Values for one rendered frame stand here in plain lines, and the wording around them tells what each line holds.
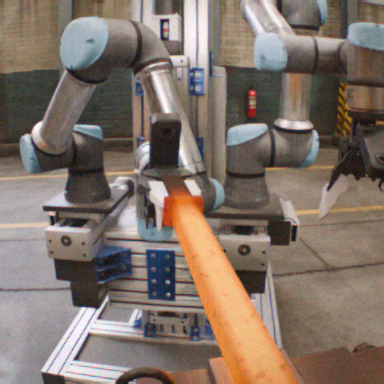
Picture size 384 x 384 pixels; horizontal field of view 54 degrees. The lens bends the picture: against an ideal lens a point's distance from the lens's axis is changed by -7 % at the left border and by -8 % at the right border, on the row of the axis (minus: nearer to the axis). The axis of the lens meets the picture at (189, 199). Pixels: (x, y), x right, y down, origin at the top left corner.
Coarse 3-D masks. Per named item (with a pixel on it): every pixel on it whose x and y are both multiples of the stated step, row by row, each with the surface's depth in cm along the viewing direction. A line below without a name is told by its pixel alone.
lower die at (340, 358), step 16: (320, 352) 27; (336, 352) 27; (368, 352) 28; (208, 368) 25; (224, 368) 25; (304, 368) 26; (320, 368) 25; (336, 368) 25; (352, 368) 25; (368, 368) 26
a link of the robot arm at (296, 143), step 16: (288, 0) 96; (304, 0) 96; (320, 0) 96; (288, 16) 99; (304, 16) 98; (320, 16) 99; (304, 32) 100; (288, 80) 107; (304, 80) 106; (288, 96) 109; (304, 96) 108; (288, 112) 111; (304, 112) 110; (288, 128) 111; (304, 128) 110; (288, 144) 112; (304, 144) 112; (288, 160) 114; (304, 160) 114
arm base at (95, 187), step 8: (96, 168) 121; (104, 168) 126; (72, 176) 121; (80, 176) 120; (88, 176) 121; (96, 176) 122; (104, 176) 125; (72, 184) 121; (80, 184) 120; (88, 184) 121; (96, 184) 122; (104, 184) 124; (64, 192) 124; (72, 192) 121; (80, 192) 120; (88, 192) 121; (96, 192) 123; (104, 192) 124; (72, 200) 121; (80, 200) 121; (88, 200) 121; (96, 200) 122
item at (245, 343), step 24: (168, 192) 51; (168, 216) 48; (192, 216) 45; (192, 240) 39; (216, 240) 39; (192, 264) 37; (216, 264) 35; (216, 288) 31; (240, 288) 31; (216, 312) 28; (240, 312) 28; (216, 336) 28; (240, 336) 26; (264, 336) 26; (240, 360) 23; (264, 360) 23
